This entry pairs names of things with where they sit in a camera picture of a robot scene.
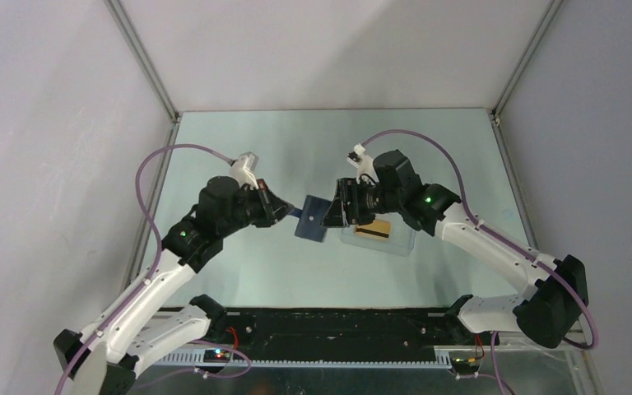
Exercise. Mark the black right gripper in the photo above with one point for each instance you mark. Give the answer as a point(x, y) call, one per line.
point(347, 190)

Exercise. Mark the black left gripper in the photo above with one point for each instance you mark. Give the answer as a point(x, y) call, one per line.
point(273, 208)

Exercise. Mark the blue leather card holder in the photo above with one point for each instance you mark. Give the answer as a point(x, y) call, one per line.
point(310, 217)

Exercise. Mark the gold card with black stripe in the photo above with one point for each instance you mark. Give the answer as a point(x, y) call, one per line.
point(378, 229)

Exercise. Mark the clear plastic tray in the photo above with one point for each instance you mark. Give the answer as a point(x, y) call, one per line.
point(401, 242)

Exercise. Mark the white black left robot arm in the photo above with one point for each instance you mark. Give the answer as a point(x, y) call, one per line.
point(108, 355)

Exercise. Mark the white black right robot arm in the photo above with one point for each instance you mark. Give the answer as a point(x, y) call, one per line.
point(551, 293)

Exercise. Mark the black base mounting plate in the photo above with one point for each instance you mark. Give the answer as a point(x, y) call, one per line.
point(306, 334)

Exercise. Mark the left electronics board with leds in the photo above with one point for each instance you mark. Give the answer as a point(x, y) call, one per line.
point(216, 356)

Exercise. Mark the electronics board with leds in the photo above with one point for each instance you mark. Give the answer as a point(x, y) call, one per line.
point(466, 367)
point(216, 356)

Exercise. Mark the right electronics board with leds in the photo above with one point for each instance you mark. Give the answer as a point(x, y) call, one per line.
point(466, 367)

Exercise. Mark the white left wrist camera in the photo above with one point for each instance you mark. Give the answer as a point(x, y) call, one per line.
point(242, 170)

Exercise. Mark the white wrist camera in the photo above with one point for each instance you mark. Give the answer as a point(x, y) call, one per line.
point(364, 165)
point(242, 170)

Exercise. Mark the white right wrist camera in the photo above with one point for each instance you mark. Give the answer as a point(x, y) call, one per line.
point(364, 165)

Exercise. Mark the grey slotted cable duct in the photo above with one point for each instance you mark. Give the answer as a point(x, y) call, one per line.
point(193, 357)

